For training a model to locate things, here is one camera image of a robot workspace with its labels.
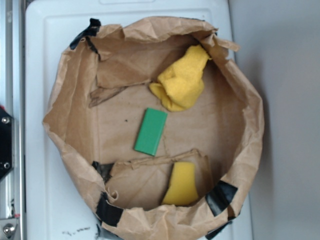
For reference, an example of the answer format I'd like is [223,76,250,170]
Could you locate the green rectangular block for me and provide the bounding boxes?
[134,108,168,156]

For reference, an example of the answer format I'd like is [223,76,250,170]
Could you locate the brown paper bag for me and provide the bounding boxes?
[43,16,265,240]

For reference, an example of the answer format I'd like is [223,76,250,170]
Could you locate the yellow crumpled cloth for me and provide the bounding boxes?
[149,44,211,112]

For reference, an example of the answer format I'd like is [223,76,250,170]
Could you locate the yellow sponge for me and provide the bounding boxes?
[161,162,199,206]

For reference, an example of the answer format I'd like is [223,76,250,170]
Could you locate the black tape front right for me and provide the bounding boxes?
[205,180,238,217]

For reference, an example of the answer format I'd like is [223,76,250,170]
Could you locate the black tape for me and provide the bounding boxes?
[96,192,124,227]
[69,18,101,50]
[205,180,238,217]

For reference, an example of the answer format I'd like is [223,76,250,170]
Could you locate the black tape front left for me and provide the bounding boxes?
[96,192,124,227]

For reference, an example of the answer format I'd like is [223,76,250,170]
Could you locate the black tape back left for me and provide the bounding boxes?
[69,18,101,50]

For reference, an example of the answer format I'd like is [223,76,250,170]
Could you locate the white plastic bin lid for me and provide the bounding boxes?
[24,0,256,240]

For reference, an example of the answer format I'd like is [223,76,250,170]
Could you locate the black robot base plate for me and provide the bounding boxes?
[0,105,13,181]

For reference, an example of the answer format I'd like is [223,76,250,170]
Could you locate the silver metal frame rail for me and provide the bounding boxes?
[0,0,27,240]

